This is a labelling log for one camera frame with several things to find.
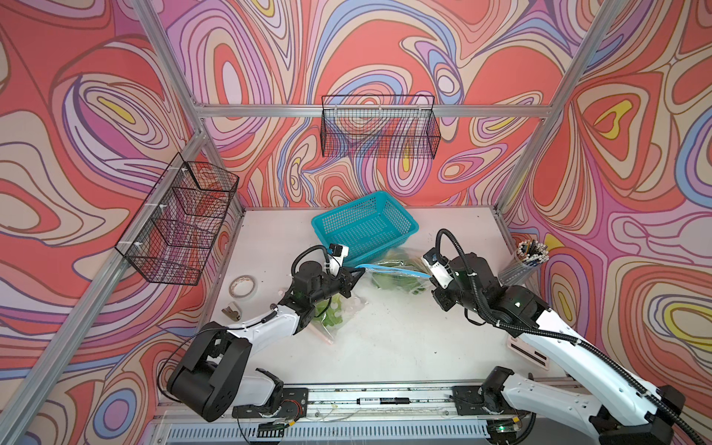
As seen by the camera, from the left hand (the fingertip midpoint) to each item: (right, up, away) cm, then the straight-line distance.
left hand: (367, 273), depth 80 cm
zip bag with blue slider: (+11, +1, -3) cm, 11 cm away
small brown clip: (-44, -15, +8) cm, 47 cm away
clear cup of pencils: (+50, +5, +4) cm, 51 cm away
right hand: (+19, -2, -7) cm, 20 cm away
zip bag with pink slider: (-11, -13, +4) cm, 17 cm away
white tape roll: (-44, -7, +16) cm, 47 cm away
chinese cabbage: (+12, -3, -1) cm, 13 cm away
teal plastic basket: (+1, +15, +35) cm, 38 cm away
